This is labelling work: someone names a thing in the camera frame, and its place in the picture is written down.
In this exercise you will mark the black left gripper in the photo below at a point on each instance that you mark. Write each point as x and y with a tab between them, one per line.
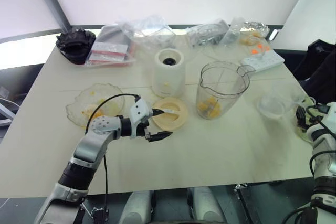
146	127

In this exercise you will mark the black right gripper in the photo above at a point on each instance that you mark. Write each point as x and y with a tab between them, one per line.
302	118

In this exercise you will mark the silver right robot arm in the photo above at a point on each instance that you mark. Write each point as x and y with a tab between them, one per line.
323	153

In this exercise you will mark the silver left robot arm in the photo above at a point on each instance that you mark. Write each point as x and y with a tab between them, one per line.
89	150

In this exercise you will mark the cream blender jar lid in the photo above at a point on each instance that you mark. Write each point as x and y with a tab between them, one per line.
173	119

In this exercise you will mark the white blender base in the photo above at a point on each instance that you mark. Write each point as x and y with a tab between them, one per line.
168	77

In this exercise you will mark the orange segments pile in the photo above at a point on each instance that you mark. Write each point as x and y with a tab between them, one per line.
210	108

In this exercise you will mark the clear blender jar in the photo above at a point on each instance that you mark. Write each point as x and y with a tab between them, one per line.
223	85

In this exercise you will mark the yellowish glass plate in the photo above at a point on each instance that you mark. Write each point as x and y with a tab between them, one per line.
302	134

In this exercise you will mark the clear plastic measuring cup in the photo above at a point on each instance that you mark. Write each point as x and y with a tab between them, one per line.
273	104

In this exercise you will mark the orange segment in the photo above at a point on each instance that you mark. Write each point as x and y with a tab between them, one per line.
97	114

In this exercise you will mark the white power strip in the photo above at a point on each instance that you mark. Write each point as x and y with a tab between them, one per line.
263	62

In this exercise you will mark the clear leaf-shaped glass plate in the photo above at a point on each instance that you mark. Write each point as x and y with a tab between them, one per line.
86	100

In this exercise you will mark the plastic bag with orange pieces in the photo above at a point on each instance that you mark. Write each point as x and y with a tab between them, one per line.
256	45

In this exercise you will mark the grey rounded robot leg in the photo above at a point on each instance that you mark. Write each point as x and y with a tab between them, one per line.
137	208
206	205

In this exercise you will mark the small white device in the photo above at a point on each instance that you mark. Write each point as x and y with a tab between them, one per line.
273	35

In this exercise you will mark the red-striped zip plastic bag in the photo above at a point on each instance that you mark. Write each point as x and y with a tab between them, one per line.
110	47

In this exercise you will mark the dark metal box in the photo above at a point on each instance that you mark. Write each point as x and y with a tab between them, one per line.
265	203

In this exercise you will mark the clear crumpled plastic bag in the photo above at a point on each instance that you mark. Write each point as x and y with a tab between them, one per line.
149	31

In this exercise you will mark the bag with orange fruit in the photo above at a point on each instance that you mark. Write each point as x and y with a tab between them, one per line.
256	27

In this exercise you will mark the plastic bag with dark parts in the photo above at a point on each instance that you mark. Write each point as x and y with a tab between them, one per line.
204	33

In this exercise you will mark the clear plastic tube cup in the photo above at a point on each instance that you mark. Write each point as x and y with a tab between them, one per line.
232	32

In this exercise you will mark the black crumpled bag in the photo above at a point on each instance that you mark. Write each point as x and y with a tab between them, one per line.
74	45

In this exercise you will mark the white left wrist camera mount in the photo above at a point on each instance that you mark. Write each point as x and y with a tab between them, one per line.
139	111

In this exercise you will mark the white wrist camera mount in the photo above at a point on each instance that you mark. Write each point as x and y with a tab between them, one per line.
329	111
139	111

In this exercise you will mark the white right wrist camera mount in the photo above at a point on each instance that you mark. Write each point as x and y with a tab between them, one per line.
329	111

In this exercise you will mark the grey white floor frame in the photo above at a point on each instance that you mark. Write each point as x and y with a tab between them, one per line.
6	106

